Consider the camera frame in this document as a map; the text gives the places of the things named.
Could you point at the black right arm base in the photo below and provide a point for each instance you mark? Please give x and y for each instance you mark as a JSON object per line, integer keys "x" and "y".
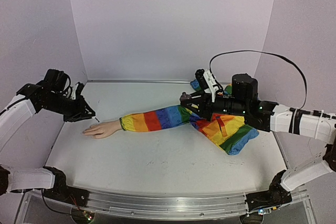
{"x": 275, "y": 196}

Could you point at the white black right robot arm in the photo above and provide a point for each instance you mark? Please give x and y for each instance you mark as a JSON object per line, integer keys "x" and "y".
{"x": 266, "y": 116}

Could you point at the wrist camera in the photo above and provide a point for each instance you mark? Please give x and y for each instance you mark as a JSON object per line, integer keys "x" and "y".
{"x": 77, "y": 90}
{"x": 208, "y": 83}

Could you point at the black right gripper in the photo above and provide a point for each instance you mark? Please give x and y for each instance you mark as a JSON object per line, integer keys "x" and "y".
{"x": 205, "y": 106}

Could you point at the purple nail polish bottle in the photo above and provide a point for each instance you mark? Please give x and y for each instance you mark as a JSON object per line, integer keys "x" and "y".
{"x": 185, "y": 98}

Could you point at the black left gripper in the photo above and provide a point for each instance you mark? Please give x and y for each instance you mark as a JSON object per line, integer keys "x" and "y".
{"x": 81, "y": 113}

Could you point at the rainbow striped jacket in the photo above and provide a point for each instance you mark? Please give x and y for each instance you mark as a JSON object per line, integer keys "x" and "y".
{"x": 227, "y": 132}

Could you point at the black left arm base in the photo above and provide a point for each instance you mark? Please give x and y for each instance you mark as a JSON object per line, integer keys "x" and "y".
{"x": 61, "y": 192}

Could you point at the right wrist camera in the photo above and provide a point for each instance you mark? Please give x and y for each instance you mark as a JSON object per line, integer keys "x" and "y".
{"x": 208, "y": 83}

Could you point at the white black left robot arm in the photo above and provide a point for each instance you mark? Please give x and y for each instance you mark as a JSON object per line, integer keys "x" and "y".
{"x": 29, "y": 124}

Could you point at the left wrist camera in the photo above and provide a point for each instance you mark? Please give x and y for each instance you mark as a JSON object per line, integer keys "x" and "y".
{"x": 77, "y": 90}

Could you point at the mannequin hand with forearm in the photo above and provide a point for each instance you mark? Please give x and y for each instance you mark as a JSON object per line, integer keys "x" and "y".
{"x": 103, "y": 130}

